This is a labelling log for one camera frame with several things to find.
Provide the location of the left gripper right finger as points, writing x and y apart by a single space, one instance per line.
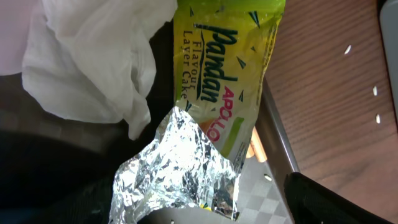
312 203

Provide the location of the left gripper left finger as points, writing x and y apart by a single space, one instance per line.
44 180

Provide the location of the crumpled white tissue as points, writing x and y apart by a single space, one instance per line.
91 60

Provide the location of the crumpled aluminium foil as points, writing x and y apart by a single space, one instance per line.
180 168

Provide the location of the pink cup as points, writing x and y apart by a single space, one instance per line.
15 21

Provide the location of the green pandan cake wrapper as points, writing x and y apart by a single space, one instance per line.
221 51

